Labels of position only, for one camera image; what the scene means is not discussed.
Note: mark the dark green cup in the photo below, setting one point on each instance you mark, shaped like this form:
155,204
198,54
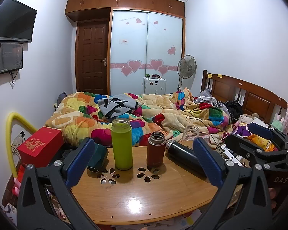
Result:
98,157

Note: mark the purple cloth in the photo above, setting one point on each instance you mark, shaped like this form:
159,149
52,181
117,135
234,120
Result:
242,130

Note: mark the beige plush toy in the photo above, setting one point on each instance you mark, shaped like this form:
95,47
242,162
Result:
246,118

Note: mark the brown wooden headboard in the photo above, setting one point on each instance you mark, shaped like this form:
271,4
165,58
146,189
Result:
254,95

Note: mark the white power strip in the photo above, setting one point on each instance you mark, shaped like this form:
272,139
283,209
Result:
230,153

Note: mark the small black wall monitor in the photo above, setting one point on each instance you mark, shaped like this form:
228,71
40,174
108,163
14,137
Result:
9,57

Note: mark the white wall socket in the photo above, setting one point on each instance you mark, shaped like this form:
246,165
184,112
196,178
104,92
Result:
18,137

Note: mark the grey striped cloth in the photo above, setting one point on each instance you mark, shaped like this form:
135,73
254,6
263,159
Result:
206,98

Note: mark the black thermos bottle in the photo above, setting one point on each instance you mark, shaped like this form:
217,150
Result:
182,154

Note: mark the white heart-print sliding wardrobe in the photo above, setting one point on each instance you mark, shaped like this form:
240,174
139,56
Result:
146,45

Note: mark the brown wooden door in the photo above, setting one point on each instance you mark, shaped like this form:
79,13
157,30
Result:
92,57

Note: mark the pink plastic object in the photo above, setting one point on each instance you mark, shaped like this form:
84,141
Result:
16,185

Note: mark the orange snack packet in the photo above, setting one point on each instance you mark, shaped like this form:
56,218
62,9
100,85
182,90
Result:
262,142

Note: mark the grey and black garment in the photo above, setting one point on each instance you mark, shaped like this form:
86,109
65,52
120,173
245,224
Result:
117,105

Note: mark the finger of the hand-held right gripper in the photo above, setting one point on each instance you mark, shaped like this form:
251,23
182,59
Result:
242,146
261,130

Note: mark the white suitcase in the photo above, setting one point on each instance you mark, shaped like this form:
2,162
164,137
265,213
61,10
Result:
154,86

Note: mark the black wall television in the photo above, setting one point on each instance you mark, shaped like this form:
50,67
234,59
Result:
13,21

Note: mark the standing electric fan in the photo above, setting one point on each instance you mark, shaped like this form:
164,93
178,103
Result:
187,66

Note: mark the brown overhead cabinet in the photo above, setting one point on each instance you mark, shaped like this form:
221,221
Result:
124,1

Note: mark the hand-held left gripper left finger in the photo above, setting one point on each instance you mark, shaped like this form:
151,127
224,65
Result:
82,158

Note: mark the colourful patchwork blanket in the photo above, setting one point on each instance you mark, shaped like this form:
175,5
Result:
158,111

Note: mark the black clothes heap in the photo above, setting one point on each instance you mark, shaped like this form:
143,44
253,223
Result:
234,109

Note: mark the clear plastic bottle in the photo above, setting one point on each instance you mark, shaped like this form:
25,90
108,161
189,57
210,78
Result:
190,134

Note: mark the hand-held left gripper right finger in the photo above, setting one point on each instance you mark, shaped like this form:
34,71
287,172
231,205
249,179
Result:
207,160

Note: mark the round wooden table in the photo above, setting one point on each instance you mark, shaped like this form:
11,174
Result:
134,194

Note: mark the red-brown cup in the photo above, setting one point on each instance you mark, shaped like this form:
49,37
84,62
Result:
155,152

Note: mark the red gift box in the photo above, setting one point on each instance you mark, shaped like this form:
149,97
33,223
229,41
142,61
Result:
40,143

